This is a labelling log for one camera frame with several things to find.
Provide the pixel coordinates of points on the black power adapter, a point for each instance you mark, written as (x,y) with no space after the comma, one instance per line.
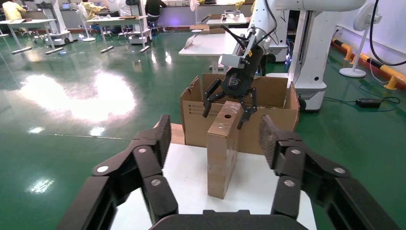
(368,102)

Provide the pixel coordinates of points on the yellow black floor barrier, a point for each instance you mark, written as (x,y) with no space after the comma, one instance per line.
(388,70)

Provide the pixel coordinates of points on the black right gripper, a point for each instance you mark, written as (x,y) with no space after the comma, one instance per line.
(238,82)

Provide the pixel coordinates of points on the person in yellow coat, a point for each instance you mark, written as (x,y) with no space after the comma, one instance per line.
(12,11)
(90,9)

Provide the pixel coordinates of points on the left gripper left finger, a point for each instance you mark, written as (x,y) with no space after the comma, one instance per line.
(127,177)

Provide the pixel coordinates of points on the white round-cornered table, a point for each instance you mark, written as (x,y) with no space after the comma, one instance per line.
(209,43)

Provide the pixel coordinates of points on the large open cardboard box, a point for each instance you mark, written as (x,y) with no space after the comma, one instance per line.
(196,130)

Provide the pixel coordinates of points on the white robot mobile base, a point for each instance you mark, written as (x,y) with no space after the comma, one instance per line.
(309,63)

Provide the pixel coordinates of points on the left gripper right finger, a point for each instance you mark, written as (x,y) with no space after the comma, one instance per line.
(311,177)

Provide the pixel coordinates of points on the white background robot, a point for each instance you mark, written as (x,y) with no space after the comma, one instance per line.
(57,31)
(139,35)

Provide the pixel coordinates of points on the person in black shirt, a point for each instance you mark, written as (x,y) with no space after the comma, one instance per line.
(155,6)

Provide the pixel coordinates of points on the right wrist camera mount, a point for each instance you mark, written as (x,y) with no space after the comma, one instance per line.
(233,60)

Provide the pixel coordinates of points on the white pedestal fan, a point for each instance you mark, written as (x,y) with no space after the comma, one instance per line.
(352,73)
(194,4)
(83,12)

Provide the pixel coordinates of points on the plywood board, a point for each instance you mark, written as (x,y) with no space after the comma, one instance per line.
(177,135)

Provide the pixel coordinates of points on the clear acrylic stand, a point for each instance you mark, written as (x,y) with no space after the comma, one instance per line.
(190,42)

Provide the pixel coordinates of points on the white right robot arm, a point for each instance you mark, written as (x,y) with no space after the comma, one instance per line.
(261,16)

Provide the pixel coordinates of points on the small brown cardboard box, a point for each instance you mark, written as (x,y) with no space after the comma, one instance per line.
(222,158)

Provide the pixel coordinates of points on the pipe frame work table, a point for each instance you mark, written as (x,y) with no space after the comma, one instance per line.
(117,19)
(28,21)

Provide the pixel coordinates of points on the flat cardboard sheet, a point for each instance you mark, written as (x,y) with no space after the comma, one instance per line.
(209,30)

